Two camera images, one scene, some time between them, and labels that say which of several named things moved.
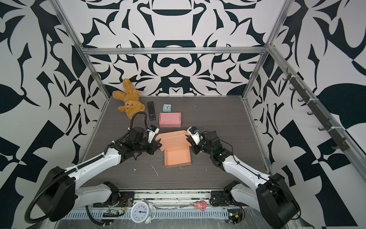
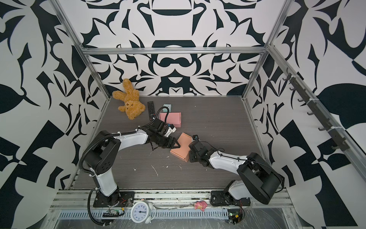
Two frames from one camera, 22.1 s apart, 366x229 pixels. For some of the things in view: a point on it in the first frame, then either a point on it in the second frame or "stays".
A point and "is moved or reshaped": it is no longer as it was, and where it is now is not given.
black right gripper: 195,147 to 191,160
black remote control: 151,110 stays
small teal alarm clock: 167,108 stays
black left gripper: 154,148 to 173,143
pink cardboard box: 170,119 stays
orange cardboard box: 176,147 is moved or reshaped
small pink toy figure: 200,204 stays
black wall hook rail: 316,110 stays
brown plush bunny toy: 133,106 stays
